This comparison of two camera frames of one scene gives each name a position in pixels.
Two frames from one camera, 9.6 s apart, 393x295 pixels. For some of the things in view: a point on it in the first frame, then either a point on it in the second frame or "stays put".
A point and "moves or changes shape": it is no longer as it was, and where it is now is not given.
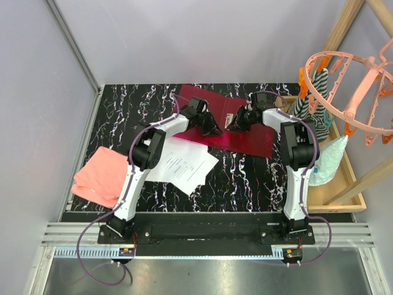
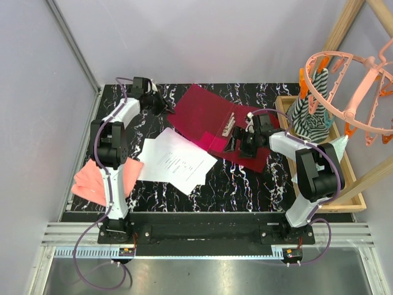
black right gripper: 237,125 to 237,133
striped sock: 301,109 stays put
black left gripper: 214,129 to 164,106
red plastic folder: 258,141 moves or changes shape
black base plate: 207,233 stays put
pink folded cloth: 101,177 stays put
